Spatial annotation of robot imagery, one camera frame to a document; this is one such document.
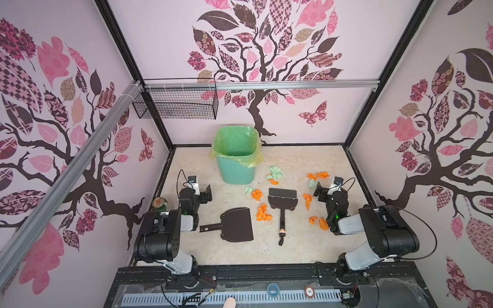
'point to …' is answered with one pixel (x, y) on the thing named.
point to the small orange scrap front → (312, 219)
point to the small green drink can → (158, 203)
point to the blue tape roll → (273, 290)
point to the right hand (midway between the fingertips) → (329, 182)
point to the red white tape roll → (309, 292)
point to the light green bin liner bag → (241, 144)
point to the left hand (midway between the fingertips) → (201, 187)
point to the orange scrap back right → (324, 175)
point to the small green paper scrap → (248, 190)
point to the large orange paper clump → (262, 213)
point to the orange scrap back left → (311, 176)
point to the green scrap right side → (312, 183)
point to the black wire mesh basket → (180, 99)
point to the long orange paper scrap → (308, 199)
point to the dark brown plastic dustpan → (236, 225)
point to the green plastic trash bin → (235, 173)
